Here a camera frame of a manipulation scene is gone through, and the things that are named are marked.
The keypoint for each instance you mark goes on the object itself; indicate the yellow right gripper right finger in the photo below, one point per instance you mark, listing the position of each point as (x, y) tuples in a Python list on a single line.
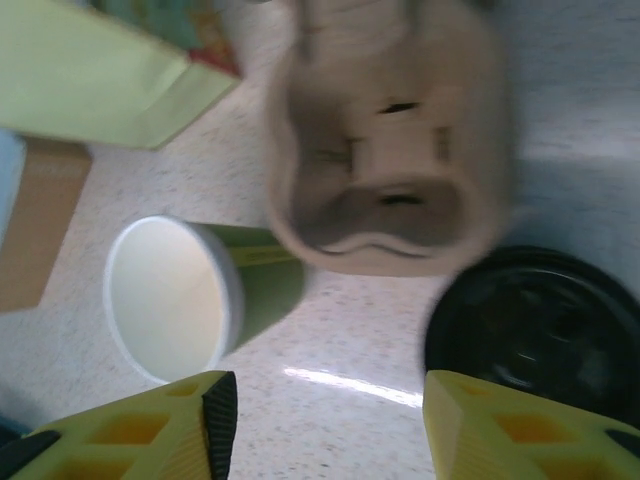
[(500, 435)]

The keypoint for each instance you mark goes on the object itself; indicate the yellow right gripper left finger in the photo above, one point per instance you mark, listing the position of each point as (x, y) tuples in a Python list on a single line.
[(150, 430)]

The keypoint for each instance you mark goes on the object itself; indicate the grey pulp cup carrier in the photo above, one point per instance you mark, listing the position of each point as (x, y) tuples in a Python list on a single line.
[(390, 150)]

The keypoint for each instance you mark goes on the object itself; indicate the green printed paper gift bag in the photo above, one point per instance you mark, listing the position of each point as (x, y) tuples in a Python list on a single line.
[(90, 75)]

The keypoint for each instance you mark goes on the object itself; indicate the black plastic cup lid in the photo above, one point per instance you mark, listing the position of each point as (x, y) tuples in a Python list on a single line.
[(530, 320)]

